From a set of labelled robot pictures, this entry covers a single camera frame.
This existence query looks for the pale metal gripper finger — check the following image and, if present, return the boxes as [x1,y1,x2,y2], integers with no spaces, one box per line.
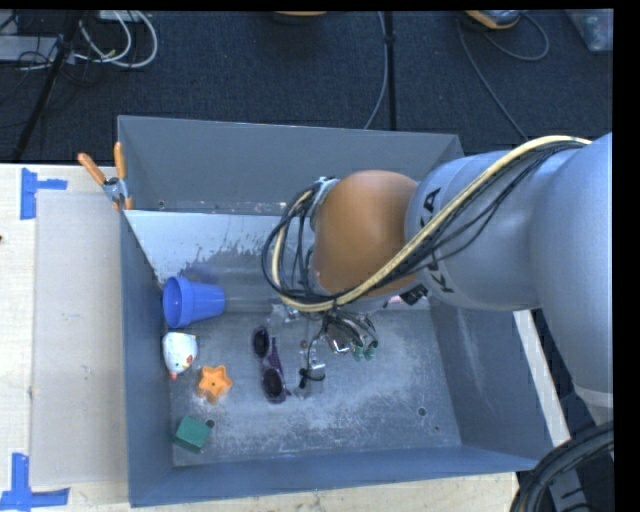
[293,363,328,400]
[298,338,322,366]

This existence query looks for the purple sunglasses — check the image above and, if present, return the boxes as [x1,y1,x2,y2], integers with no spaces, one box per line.
[251,325,293,405]

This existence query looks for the grey metal bin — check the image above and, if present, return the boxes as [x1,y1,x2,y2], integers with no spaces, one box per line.
[116,114,556,509]

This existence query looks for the orange star toy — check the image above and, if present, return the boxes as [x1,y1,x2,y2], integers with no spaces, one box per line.
[195,364,234,406]

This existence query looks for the blue plastic cup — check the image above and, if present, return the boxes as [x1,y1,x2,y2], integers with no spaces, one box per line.
[161,276,227,330]

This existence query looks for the dark green block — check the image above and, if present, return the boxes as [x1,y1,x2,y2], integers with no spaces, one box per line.
[172,415,212,455]

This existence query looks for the white toy chicken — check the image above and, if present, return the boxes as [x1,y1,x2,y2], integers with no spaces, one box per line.
[161,331,199,381]

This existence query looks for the pale flat board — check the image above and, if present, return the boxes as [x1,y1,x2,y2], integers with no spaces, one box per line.
[28,191,132,489]

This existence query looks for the black cylinder on white bracket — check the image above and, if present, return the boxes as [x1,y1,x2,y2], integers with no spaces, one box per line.
[385,283,431,307]

